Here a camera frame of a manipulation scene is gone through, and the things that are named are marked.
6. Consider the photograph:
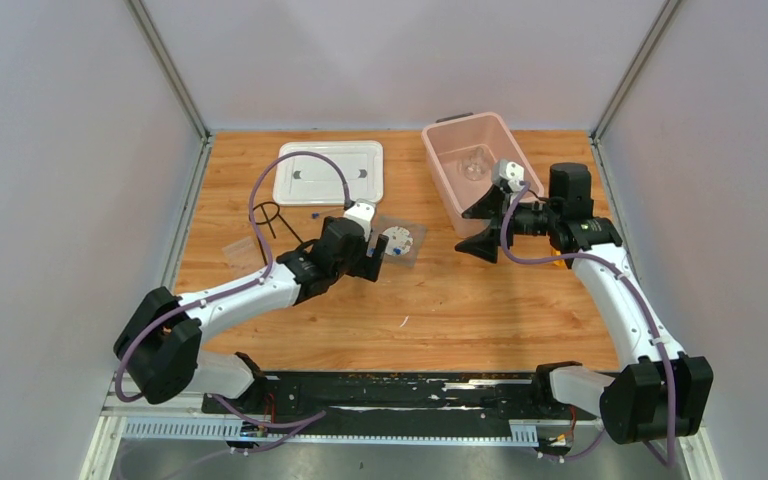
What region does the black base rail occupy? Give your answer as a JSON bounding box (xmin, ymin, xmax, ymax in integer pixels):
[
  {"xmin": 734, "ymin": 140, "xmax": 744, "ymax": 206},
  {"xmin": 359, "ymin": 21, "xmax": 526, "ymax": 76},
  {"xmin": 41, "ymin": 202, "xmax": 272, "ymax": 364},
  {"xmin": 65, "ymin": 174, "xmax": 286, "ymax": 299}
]
[{"xmin": 229, "ymin": 371, "xmax": 594, "ymax": 439}]

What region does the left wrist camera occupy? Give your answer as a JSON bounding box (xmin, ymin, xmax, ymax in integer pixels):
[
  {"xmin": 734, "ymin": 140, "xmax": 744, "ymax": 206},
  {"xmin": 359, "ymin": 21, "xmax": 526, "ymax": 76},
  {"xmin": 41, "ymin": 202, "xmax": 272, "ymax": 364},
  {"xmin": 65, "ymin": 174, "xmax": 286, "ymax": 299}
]
[{"xmin": 343, "ymin": 200, "xmax": 376, "ymax": 241}]

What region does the clear test tube rack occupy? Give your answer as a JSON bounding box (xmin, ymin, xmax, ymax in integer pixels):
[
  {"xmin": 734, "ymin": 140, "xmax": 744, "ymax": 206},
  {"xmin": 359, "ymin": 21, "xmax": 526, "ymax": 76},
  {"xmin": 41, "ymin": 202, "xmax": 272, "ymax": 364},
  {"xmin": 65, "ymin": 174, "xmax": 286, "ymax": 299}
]
[{"xmin": 222, "ymin": 236, "xmax": 260, "ymax": 267}]

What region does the pink plastic bin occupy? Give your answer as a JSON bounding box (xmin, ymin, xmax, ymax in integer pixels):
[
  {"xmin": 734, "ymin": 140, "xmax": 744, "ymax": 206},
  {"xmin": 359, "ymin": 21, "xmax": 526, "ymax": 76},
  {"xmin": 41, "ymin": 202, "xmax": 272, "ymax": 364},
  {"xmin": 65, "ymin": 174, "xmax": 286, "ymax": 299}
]
[{"xmin": 421, "ymin": 112, "xmax": 545, "ymax": 238}]

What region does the yellow plastic block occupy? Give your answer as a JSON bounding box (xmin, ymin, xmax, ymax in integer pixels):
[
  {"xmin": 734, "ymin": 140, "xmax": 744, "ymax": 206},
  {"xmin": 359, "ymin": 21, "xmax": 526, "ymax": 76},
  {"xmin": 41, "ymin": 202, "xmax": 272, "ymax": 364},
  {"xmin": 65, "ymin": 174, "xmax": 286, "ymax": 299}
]
[{"xmin": 552, "ymin": 250, "xmax": 567, "ymax": 268}]

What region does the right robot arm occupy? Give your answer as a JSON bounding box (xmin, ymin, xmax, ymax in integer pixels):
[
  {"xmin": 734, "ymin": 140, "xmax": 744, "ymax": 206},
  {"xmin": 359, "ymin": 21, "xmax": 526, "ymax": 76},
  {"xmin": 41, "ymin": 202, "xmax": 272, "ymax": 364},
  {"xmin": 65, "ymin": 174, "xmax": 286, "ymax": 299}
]
[{"xmin": 455, "ymin": 161, "xmax": 714, "ymax": 445}]

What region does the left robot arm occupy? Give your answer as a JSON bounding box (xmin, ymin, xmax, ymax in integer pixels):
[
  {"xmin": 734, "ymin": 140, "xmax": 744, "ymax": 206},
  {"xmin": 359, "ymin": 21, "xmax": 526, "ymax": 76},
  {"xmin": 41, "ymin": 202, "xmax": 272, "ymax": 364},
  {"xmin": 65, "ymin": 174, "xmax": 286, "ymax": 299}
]
[{"xmin": 113, "ymin": 217, "xmax": 388, "ymax": 413}]

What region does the black metal tripod stand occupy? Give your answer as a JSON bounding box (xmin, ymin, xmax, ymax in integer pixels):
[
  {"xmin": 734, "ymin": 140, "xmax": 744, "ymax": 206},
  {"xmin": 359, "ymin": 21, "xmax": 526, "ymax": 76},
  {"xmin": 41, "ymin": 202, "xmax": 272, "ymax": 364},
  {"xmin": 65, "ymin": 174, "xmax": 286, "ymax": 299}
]
[{"xmin": 253, "ymin": 201, "xmax": 303, "ymax": 245}]

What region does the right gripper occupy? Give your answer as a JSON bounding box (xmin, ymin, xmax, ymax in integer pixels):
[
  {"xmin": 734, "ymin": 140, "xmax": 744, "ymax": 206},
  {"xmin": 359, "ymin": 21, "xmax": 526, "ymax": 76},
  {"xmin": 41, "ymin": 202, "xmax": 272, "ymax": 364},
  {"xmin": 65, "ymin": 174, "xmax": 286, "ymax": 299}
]
[{"xmin": 454, "ymin": 184, "xmax": 559, "ymax": 262}]

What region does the white plastic lid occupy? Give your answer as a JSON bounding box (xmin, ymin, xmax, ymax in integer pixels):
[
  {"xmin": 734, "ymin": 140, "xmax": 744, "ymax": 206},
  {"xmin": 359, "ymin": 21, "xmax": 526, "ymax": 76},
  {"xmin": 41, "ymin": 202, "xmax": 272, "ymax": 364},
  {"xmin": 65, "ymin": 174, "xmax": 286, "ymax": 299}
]
[{"xmin": 273, "ymin": 140, "xmax": 384, "ymax": 206}]

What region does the glass flask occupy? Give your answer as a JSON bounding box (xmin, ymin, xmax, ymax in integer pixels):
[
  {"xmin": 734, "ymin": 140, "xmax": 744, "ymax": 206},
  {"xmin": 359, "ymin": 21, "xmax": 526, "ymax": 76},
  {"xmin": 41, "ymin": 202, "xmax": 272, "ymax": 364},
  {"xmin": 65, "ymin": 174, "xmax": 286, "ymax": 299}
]
[{"xmin": 458, "ymin": 146, "xmax": 492, "ymax": 182}]

